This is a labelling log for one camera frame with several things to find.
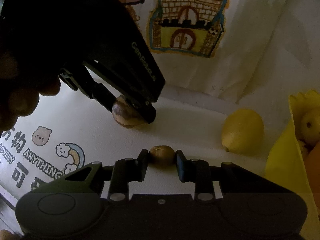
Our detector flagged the person left hand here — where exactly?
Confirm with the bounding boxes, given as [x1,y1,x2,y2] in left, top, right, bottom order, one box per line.
[1,56,61,132]

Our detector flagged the white printed table mat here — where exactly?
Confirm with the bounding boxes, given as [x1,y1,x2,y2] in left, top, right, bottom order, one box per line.
[0,84,288,230]

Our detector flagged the yellow lemon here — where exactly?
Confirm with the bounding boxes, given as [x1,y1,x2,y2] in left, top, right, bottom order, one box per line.
[221,108,264,155]

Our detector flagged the yellow plastic bowl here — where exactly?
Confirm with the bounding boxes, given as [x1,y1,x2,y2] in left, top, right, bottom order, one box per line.
[265,89,319,239]

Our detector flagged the house drawings paper poster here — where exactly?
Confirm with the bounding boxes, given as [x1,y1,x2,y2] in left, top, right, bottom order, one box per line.
[119,0,286,102]

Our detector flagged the orange fruit in bowl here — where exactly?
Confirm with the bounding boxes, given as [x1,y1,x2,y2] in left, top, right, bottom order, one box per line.
[304,142,319,211]

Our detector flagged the brown kiwi fruit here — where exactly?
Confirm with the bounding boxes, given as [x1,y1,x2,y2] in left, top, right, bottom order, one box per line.
[0,229,19,240]

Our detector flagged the yellow fruit in bowl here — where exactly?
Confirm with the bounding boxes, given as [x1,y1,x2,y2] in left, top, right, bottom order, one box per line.
[300,108,320,145]

